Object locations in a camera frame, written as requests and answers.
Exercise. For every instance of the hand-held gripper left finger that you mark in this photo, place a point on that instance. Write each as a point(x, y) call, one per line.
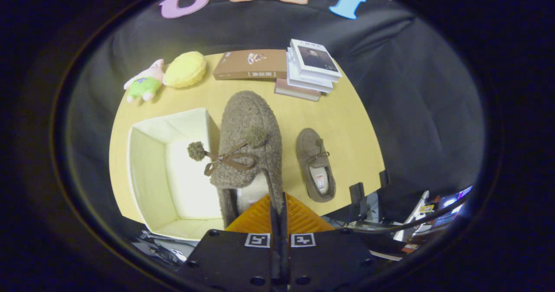
point(230, 261)

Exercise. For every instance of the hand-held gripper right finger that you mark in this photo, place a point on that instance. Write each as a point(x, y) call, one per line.
point(325, 257)

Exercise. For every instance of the brown fuzzy bow shoe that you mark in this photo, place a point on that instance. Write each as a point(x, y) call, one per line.
point(308, 147)
point(247, 123)

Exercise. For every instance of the beige fabric storage box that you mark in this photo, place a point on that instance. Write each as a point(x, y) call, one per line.
point(151, 162)

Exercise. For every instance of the black table clamp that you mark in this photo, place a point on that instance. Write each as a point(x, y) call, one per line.
point(383, 178)
point(357, 194)

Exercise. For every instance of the white stand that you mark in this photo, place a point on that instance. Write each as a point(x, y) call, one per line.
point(412, 212)

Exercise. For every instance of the lit screen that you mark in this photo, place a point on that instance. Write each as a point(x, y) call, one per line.
point(451, 207)

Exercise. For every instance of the pink book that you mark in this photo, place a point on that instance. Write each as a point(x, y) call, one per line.
point(297, 92)

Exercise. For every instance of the plain white book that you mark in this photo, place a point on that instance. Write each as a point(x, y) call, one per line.
point(303, 84)

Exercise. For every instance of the black backdrop cloth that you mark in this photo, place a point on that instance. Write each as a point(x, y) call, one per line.
point(412, 88)

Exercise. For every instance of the pink and green plush toy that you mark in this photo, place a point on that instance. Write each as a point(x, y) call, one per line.
point(145, 86)

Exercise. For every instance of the yellow round plush cushion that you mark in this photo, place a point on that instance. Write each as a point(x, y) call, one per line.
point(185, 69)

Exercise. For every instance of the brown book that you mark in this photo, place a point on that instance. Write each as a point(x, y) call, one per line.
point(243, 64)

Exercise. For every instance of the white portrait cover book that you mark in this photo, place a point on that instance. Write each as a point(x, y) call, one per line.
point(314, 58)

